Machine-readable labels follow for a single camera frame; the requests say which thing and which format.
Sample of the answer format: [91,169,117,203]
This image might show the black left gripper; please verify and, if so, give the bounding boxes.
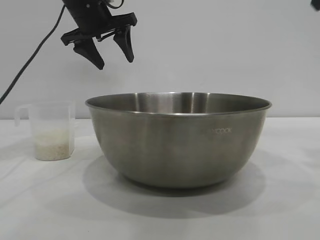
[60,0,139,71]

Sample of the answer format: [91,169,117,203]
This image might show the clear plastic measuring cup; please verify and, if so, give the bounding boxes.
[14,100,77,161]

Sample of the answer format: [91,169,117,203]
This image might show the stainless steel mixing bowl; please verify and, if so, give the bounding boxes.
[84,91,273,189]

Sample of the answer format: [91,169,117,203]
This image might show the short black left wrist cable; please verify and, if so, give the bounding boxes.
[106,0,125,10]

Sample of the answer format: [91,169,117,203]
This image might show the long black left arm cable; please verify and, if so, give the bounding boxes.
[0,4,68,105]

